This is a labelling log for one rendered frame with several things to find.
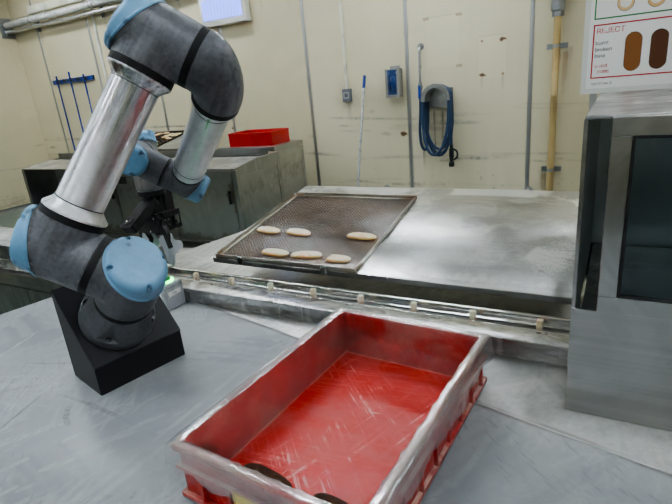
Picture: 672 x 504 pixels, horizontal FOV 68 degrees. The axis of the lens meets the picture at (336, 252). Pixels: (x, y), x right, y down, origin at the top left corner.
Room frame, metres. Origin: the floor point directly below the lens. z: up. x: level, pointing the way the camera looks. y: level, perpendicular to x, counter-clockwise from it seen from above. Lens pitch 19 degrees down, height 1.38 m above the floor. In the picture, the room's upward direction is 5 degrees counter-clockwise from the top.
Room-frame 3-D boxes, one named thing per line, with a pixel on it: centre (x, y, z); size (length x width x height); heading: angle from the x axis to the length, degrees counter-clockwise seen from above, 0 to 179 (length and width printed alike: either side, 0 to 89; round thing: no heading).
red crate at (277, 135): (5.09, 0.66, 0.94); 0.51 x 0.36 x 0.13; 64
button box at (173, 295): (1.31, 0.49, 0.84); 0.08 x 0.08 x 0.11; 60
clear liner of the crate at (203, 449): (0.69, 0.00, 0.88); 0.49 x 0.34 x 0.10; 146
